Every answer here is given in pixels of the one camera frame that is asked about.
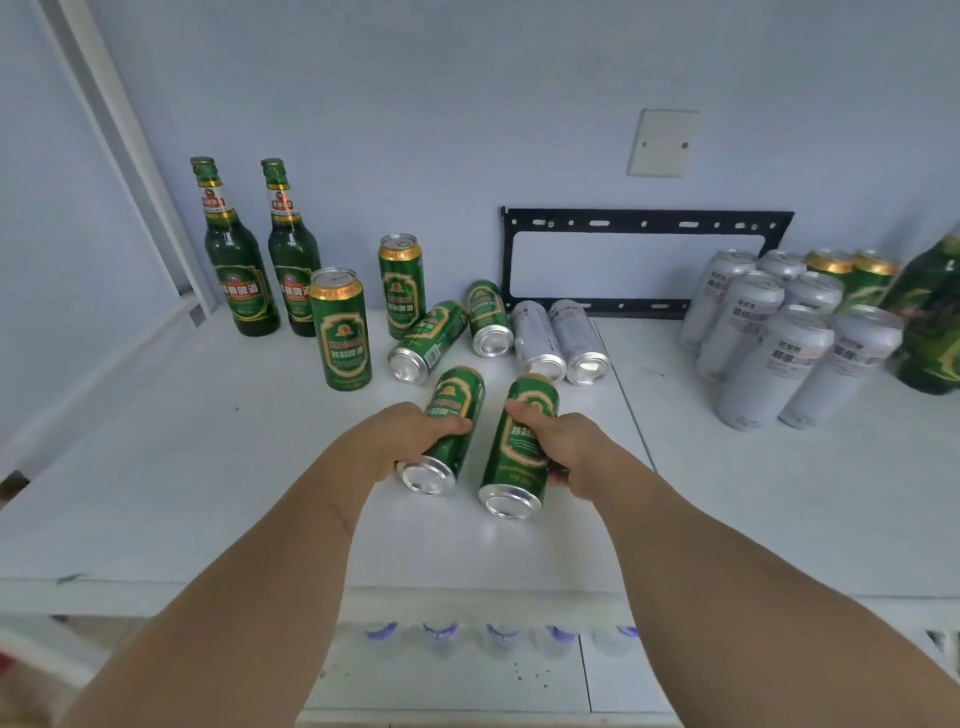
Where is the clear water bottle blue label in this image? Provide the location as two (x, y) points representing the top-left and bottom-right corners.
(359, 620), (406, 661)
(479, 622), (523, 661)
(532, 623), (579, 661)
(592, 623), (640, 660)
(419, 620), (463, 660)

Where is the person's left forearm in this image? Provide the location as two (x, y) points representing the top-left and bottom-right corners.
(59, 442), (380, 728)

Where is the person's right forearm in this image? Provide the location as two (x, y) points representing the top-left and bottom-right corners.
(584, 449), (960, 728)

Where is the silver white-label beer can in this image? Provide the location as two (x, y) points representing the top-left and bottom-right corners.
(677, 249), (759, 354)
(695, 271), (785, 385)
(778, 305), (905, 431)
(782, 271), (845, 316)
(755, 249), (808, 283)
(716, 305), (835, 433)

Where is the pile of silver beer cans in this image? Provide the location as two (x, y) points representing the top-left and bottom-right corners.
(509, 298), (613, 388)

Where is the black metal wall bracket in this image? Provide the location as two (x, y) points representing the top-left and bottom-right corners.
(500, 206), (796, 320)

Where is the person's left hand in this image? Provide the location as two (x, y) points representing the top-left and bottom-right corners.
(358, 402), (474, 485)

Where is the white metal shelf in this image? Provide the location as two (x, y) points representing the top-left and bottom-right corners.
(0, 0), (960, 728)

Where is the person's right hand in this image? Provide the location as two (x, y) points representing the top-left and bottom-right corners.
(504, 399), (624, 502)

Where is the cluster of green beer cans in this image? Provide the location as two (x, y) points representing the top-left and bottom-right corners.
(309, 233), (516, 393)

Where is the white blank wall plate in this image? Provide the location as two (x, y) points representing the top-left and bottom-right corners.
(626, 108), (702, 179)

